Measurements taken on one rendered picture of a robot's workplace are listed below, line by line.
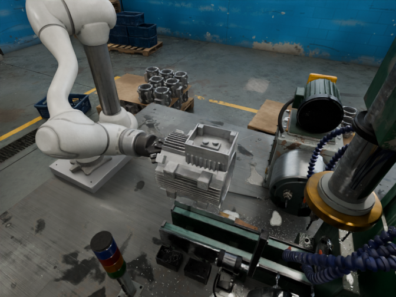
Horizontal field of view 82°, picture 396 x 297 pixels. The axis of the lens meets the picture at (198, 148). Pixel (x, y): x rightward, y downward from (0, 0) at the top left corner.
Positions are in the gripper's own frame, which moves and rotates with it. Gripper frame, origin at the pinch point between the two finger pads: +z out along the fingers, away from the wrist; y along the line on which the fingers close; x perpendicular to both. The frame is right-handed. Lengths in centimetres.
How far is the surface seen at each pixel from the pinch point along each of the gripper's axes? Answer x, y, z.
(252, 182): 59, 47, 8
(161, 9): 33, 592, -352
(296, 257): 7.9, -18.2, 28.6
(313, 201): 7.4, -2.2, 31.7
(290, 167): 25.6, 29.4, 26.2
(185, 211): 43.8, 7.4, -15.0
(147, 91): 69, 172, -146
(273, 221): 60, 26, 23
